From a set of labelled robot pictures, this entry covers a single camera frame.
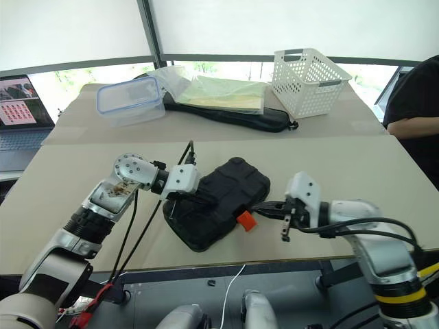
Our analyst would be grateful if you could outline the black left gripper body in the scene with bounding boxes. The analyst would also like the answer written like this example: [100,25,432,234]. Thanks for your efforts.
[166,190,204,204]

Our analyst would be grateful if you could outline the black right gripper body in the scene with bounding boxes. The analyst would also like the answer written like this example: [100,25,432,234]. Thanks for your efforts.
[280,195,310,243]

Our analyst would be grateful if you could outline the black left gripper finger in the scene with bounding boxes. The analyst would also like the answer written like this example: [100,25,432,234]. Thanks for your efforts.
[195,192,221,209]

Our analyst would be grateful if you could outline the black plastic tool case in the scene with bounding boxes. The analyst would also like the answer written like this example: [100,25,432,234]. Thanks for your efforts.
[161,156,272,254]

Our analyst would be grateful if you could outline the long black zip bag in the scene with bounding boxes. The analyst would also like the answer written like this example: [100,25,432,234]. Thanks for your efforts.
[131,73,300,133]

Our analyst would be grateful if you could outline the grey rounded robot leg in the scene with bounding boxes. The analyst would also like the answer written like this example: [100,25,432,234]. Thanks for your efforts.
[241,290,279,329]
[155,304,207,329]

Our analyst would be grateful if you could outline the clear container blue rimmed lid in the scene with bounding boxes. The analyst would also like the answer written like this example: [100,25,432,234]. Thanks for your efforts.
[95,75,167,129]

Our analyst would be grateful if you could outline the clear bag of yellow sheets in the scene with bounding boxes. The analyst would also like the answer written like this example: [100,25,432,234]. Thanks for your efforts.
[147,65,270,115]

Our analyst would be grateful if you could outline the white perforated plastic basket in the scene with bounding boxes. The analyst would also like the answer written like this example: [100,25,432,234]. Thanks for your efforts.
[272,47,353,120]

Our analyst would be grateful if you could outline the white sneaker red laces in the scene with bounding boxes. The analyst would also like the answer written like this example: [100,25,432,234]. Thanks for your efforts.
[56,295,95,318]

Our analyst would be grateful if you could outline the person in black shirt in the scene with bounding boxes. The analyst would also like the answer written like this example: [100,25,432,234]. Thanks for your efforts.
[381,54,439,193]

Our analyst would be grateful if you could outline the open laptop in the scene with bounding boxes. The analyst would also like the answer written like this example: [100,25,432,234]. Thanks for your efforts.
[0,74,56,173]

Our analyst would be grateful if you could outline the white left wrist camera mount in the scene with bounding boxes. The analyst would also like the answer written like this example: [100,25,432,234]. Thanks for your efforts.
[159,164,202,200]

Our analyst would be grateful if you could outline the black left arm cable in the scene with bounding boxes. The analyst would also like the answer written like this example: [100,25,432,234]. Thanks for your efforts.
[108,139,198,286]

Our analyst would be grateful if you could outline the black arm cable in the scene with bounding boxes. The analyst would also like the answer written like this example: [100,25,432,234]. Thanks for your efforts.
[108,139,198,286]
[297,217,427,255]

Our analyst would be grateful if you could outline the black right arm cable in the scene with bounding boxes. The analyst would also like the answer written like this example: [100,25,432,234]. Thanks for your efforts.
[297,217,427,255]

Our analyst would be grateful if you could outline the thin white cable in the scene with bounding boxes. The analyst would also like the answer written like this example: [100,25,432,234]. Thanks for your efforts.
[220,263,248,329]

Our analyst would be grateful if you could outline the red black wire bundle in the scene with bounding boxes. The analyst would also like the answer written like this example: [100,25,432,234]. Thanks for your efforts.
[67,282,115,329]

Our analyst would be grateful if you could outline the yellow cable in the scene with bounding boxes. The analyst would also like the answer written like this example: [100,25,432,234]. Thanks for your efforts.
[417,261,439,279]

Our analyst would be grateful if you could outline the dark grey window frame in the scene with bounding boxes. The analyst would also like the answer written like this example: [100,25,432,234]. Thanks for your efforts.
[0,0,423,78]

